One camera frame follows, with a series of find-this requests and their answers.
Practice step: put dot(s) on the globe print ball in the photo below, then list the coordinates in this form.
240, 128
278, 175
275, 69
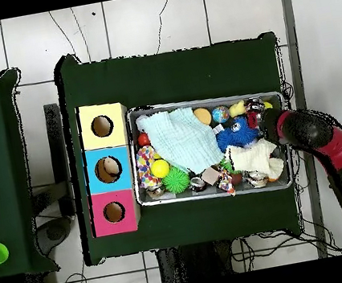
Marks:
220, 114

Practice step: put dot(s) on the yellow plush toy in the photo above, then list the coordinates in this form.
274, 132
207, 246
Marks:
237, 109

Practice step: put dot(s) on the mint green waffle cloth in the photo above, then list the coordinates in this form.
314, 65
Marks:
183, 139

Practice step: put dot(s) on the large multicoloured patterned cloth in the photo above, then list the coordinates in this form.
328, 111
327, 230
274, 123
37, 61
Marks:
145, 165

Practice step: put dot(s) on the wooden box with three holes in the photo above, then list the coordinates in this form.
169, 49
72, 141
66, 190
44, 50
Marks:
117, 134

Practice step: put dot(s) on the yellow tennis ball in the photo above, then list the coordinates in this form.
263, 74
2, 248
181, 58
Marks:
268, 104

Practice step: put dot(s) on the green spiky ball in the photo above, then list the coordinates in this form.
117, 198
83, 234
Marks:
176, 179

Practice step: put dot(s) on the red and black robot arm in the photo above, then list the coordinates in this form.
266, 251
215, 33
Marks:
339, 151

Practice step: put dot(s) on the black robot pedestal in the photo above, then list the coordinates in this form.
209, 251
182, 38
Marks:
186, 263

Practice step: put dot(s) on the cream waffle cloth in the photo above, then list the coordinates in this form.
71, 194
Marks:
252, 158

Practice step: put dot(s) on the orange foam ball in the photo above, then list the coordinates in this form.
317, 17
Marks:
203, 116

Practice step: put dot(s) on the small red ball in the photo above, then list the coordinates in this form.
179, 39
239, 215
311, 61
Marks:
143, 139

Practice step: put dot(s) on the blue spiky toy with eyes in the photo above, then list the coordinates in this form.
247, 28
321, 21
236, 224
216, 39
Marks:
235, 138

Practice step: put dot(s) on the red soda can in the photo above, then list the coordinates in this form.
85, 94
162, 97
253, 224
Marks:
254, 104

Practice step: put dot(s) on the dark green table cloth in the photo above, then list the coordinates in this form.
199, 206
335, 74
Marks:
179, 74

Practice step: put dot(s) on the smooth yellow ball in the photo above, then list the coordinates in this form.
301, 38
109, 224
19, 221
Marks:
160, 168

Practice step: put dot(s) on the small knotted multicoloured cloth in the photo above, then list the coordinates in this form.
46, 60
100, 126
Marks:
226, 184

